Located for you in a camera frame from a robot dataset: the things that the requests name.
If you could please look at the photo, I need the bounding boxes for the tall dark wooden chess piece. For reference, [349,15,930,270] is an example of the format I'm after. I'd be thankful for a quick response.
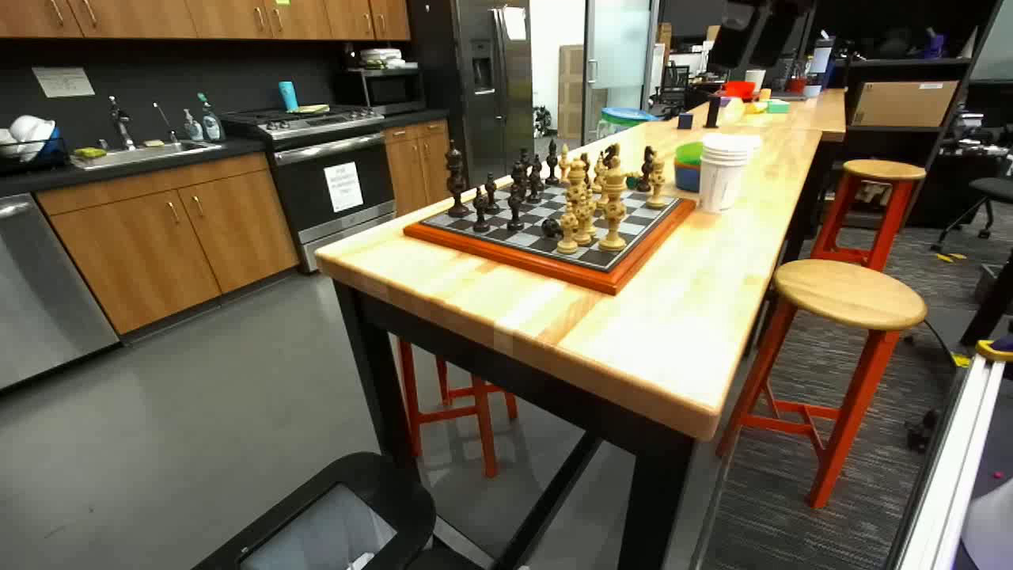
[442,141,476,221]

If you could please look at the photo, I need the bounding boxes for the tall light wooden chess piece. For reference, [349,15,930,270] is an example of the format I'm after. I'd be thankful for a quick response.
[600,169,635,256]

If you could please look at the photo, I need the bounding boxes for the orange framed chessboard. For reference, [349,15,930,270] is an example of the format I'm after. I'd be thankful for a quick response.
[401,173,699,298]

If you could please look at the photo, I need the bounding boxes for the orange stool wooden seat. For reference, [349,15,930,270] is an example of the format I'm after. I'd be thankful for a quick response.
[392,336,524,484]
[809,156,930,273]
[720,256,930,512]

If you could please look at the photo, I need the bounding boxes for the narrow wooden base cabinet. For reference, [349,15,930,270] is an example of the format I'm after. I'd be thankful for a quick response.
[380,119,457,218]

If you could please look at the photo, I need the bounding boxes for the white paper note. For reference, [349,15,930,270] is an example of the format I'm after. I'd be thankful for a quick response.
[322,158,368,218]

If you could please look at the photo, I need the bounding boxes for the cardboard boxes stack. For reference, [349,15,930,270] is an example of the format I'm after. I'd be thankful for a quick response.
[554,41,590,147]

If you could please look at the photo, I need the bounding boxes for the teal round tub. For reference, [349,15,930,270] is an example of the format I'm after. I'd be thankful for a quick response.
[600,105,661,137]

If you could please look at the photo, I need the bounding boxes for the dark stainless refrigerator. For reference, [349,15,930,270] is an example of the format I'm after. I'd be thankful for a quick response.
[408,0,535,186]

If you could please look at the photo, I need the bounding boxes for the black microwave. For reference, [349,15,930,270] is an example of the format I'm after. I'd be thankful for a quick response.
[329,64,428,113]

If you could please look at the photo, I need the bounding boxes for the black stainless oven range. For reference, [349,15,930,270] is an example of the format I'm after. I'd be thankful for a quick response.
[225,105,398,277]

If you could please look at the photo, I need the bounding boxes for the white plastic cup stack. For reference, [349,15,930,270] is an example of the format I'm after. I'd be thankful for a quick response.
[695,130,766,218]

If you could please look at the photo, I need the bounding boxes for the white bowl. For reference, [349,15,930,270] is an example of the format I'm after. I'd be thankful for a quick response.
[358,46,408,74]

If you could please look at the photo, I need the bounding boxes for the black kitchen countertop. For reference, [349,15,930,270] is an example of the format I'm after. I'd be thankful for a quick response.
[0,105,457,201]

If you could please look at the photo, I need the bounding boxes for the clear soap bottle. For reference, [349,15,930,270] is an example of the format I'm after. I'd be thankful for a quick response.
[192,88,228,147]

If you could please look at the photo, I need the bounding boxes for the small chrome faucet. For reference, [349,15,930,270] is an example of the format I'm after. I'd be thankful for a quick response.
[149,99,184,147]

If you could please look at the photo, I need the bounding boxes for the white bottle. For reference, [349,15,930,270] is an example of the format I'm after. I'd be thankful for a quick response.
[809,35,840,79]

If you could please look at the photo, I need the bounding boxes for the steel kitchen sink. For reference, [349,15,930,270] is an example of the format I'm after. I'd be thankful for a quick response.
[66,141,225,176]

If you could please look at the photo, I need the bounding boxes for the chrome sink faucet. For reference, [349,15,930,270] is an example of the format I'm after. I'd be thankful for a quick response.
[104,91,141,156]

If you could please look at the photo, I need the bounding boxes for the black desk brown panel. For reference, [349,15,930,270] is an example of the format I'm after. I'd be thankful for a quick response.
[835,56,980,232]

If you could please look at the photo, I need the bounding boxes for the stainless steel dishwasher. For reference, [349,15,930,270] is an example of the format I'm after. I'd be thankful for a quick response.
[0,190,123,396]

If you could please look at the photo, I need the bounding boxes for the yellow clamp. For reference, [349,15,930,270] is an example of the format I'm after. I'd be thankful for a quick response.
[971,336,1013,369]

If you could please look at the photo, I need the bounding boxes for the black office chair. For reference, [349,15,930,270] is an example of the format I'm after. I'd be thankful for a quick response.
[930,173,1013,256]

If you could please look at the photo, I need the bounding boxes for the white dishes pile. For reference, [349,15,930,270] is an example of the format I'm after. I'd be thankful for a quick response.
[0,111,66,173]

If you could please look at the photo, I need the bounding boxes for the black table frame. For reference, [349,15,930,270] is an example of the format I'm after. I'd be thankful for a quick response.
[332,279,706,570]

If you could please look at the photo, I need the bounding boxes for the wooden wall cabinets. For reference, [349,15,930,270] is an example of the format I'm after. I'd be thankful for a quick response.
[0,0,415,46]

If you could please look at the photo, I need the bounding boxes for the white metal rail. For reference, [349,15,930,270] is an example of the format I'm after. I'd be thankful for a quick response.
[891,351,1010,570]

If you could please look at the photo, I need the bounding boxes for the grey wall plate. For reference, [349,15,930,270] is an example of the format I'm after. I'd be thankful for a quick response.
[30,64,100,101]

